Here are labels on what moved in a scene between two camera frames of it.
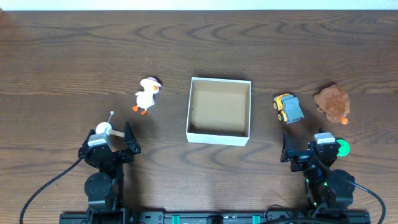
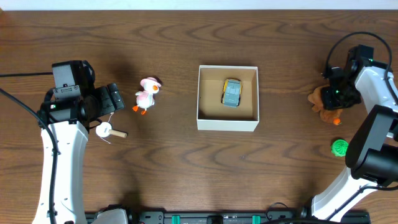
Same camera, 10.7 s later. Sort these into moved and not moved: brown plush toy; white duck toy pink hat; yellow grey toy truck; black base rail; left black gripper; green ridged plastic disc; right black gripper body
Moved: right black gripper body; yellow grey toy truck; brown plush toy; left black gripper
Not moved: white duck toy pink hat; green ridged plastic disc; black base rail
